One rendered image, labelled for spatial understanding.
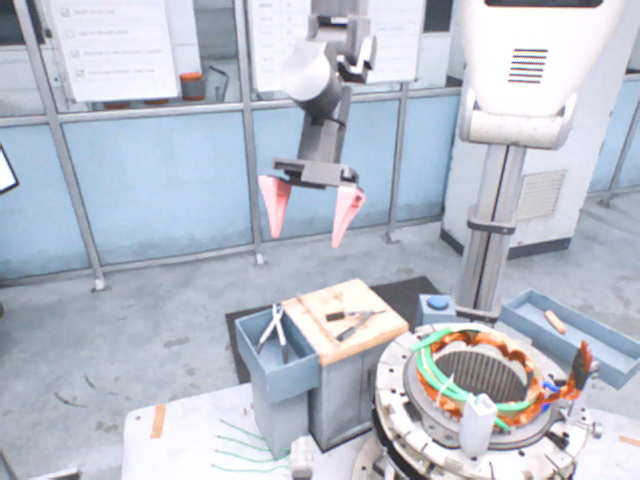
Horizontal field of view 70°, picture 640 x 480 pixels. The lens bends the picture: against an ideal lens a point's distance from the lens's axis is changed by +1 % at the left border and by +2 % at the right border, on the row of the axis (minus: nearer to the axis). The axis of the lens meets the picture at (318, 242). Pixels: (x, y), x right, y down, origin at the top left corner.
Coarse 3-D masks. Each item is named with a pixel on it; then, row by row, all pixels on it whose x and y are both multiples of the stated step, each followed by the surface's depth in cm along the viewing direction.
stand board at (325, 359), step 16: (336, 288) 104; (352, 288) 104; (368, 288) 104; (288, 304) 99; (320, 304) 99; (336, 304) 99; (352, 304) 99; (368, 304) 99; (384, 304) 99; (304, 320) 94; (336, 320) 94; (352, 320) 94; (368, 320) 94; (384, 320) 94; (400, 320) 94; (320, 336) 90; (352, 336) 90; (368, 336) 90; (384, 336) 91; (320, 352) 86; (336, 352) 86; (352, 352) 88
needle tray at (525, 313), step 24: (528, 288) 104; (504, 312) 99; (528, 312) 103; (576, 312) 97; (528, 336) 96; (552, 336) 91; (576, 336) 96; (600, 336) 94; (624, 336) 90; (552, 360) 95; (600, 360) 85; (624, 360) 90; (624, 384) 85
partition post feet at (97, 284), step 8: (600, 200) 395; (608, 200) 388; (608, 208) 387; (384, 240) 338; (392, 240) 336; (400, 240) 338; (248, 256) 318; (256, 256) 310; (264, 256) 318; (256, 264) 309; (96, 280) 284; (112, 280) 293; (96, 288) 284; (104, 288) 285
